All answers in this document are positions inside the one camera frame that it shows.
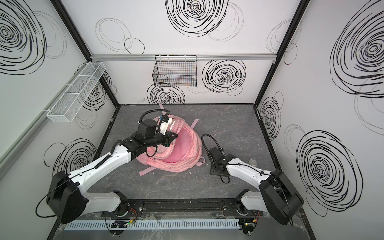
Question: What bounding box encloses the pink student backpack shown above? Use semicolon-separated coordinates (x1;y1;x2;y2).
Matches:
132;104;205;176

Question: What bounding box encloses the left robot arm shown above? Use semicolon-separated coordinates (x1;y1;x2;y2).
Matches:
43;116;178;224

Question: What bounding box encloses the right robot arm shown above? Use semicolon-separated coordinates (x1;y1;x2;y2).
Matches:
208;147;304;225

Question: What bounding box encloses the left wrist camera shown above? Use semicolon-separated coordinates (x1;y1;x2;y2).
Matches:
159;116;173;135

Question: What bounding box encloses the white slotted cable duct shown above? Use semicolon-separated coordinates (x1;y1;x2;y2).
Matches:
64;219;241;231

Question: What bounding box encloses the black wire basket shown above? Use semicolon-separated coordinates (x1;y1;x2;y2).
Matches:
152;60;198;88

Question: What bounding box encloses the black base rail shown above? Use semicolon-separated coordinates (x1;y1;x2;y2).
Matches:
61;198;304;217

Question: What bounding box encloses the clear acrylic wall shelf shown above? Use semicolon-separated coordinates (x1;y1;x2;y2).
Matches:
47;62;106;123

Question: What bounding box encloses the aluminium wall rail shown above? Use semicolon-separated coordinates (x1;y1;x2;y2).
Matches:
91;53;277;62

